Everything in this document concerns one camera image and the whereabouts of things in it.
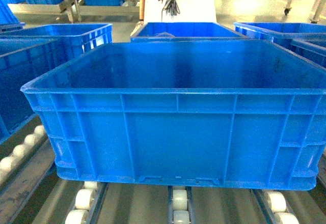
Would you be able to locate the blue crate on shelf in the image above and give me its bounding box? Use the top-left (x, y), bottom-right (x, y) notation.
top-left (1, 37), bottom-right (90, 142)

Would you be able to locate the blue crate right rear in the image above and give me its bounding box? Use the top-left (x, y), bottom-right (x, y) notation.
top-left (234, 22), bottom-right (325, 67)

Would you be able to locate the blue crate behind centre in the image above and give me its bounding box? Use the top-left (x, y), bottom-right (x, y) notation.
top-left (130, 22), bottom-right (247, 42)

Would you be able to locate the large blue plastic crate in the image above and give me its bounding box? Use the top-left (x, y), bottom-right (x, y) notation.
top-left (21, 40), bottom-right (325, 190)

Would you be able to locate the blue crate left rear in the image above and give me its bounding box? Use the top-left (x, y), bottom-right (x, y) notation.
top-left (1, 23), bottom-right (113, 58)

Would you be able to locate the steel roller conveyor shelf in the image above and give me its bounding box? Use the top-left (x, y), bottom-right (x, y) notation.
top-left (0, 114), bottom-right (326, 224)

